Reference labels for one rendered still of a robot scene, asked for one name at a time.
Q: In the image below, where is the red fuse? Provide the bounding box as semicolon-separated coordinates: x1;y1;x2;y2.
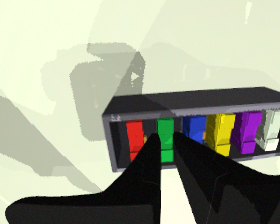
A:
126;119;145;161

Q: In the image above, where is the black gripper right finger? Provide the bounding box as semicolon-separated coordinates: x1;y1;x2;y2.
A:
172;132;280;224

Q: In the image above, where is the dark grey fuse block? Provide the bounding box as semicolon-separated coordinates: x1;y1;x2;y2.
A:
101;86;280;173

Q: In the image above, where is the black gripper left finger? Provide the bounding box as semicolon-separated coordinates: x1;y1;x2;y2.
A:
5;133;162;224

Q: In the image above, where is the blue fuse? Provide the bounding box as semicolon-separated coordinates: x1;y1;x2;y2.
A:
182;114;206;143

